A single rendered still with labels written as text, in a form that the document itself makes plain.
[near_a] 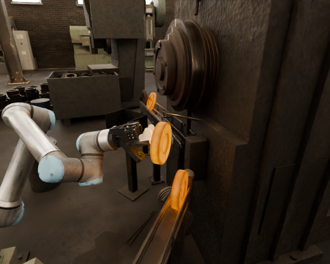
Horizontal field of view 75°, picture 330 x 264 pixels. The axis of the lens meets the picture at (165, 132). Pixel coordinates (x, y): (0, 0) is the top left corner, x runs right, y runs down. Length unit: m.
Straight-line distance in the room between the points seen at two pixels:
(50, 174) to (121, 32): 3.15
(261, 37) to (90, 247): 1.51
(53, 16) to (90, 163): 10.56
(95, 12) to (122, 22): 0.40
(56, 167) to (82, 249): 0.96
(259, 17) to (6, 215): 1.55
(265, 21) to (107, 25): 3.06
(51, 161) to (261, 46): 0.81
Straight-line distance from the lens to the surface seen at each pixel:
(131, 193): 1.99
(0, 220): 1.57
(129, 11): 3.80
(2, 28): 8.02
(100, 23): 3.69
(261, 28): 0.87
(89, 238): 1.72
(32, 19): 11.42
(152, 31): 9.52
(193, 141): 1.05
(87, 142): 0.91
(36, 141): 0.97
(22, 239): 1.90
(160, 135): 0.72
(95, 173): 0.89
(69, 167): 0.83
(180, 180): 0.81
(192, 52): 0.99
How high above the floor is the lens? 1.26
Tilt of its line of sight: 24 degrees down
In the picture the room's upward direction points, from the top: straight up
